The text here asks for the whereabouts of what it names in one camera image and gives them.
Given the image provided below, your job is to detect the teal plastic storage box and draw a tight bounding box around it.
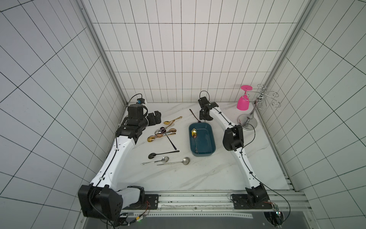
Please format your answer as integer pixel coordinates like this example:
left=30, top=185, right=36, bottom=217
left=188, top=123, right=216, bottom=157

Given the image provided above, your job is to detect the small gold ornate spoon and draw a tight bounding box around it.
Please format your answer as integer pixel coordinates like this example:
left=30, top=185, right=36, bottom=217
left=164, top=116, right=183, bottom=125

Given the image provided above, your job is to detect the silver plain spoon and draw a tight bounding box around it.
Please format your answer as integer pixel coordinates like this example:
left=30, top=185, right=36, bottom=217
left=155, top=128, right=166, bottom=136

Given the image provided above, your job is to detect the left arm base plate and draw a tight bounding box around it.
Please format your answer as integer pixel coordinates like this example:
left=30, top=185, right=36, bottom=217
left=122, top=194, right=159, bottom=210

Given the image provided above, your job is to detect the small silver spoon front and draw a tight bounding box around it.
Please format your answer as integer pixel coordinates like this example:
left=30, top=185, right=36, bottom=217
left=141, top=156, right=169, bottom=165

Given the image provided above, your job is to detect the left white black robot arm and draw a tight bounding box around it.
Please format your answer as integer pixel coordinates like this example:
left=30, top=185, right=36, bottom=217
left=78, top=104, right=161, bottom=221

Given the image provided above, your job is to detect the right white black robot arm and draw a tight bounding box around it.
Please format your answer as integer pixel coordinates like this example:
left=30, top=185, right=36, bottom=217
left=198, top=96, right=269, bottom=208

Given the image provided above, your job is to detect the chrome glass holder stand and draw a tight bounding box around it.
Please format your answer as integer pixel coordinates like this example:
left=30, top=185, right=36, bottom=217
left=237, top=84, right=281, bottom=131

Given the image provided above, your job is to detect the rainbow gold spoon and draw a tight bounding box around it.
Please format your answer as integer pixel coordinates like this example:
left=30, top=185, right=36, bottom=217
left=191, top=128, right=198, bottom=154

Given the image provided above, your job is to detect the pink upside-down wine glass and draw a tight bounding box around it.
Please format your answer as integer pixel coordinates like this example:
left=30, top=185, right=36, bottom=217
left=237, top=85, right=253, bottom=111

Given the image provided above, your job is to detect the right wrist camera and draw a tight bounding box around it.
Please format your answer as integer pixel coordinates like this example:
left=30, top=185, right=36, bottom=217
left=198, top=96, right=210, bottom=109

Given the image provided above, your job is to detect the large silver spoon front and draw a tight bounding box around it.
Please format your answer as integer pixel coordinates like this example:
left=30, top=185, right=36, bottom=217
left=158, top=157, right=191, bottom=166

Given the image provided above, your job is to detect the aluminium rail frame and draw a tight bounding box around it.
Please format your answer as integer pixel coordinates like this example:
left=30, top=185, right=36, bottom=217
left=105, top=190, right=319, bottom=229

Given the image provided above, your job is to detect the rose gold spoon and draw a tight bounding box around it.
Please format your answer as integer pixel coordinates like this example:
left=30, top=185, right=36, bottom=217
left=164, top=128, right=177, bottom=134

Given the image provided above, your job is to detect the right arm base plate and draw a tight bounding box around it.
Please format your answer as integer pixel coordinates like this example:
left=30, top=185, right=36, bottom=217
left=230, top=194, right=273, bottom=210

